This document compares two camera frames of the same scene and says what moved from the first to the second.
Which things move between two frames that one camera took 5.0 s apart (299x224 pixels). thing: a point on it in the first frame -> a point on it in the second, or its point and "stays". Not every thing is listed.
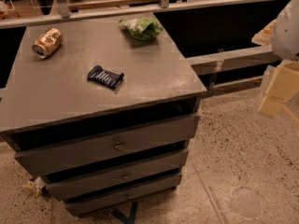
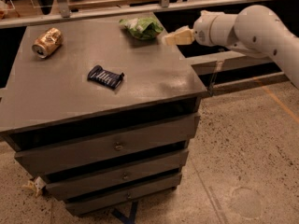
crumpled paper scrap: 35,185 stays
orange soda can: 47,42 stays
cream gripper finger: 263,37 -> 209,28
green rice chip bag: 142,28 stays
